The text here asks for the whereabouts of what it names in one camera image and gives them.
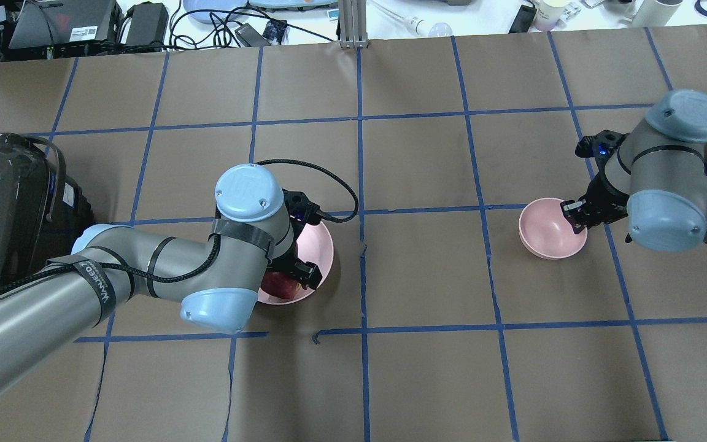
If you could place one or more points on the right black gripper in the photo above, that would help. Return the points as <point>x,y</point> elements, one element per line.
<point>605,195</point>

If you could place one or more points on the aluminium frame post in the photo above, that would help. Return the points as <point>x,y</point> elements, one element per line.
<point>352,24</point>

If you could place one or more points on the white paper cup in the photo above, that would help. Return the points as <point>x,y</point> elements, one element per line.
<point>548,13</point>

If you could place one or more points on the dark grey rice cooker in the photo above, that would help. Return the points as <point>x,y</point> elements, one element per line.
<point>42,209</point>

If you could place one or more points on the red apple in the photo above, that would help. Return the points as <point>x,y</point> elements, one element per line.
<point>280,286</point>

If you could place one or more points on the blue plate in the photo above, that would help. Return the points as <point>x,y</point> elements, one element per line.
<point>202,11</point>

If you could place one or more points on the black computer box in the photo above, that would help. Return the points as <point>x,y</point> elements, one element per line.
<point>65,24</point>

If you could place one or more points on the black power brick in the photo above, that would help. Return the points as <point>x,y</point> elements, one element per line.
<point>147,27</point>

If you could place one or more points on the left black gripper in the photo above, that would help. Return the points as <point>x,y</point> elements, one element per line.
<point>284,260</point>

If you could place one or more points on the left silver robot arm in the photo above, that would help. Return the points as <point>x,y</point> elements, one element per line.
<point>216,283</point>

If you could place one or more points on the pink bowl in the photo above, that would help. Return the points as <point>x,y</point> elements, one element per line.
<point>545,232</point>

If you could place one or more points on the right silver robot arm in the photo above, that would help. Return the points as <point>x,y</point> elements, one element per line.
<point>653,176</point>

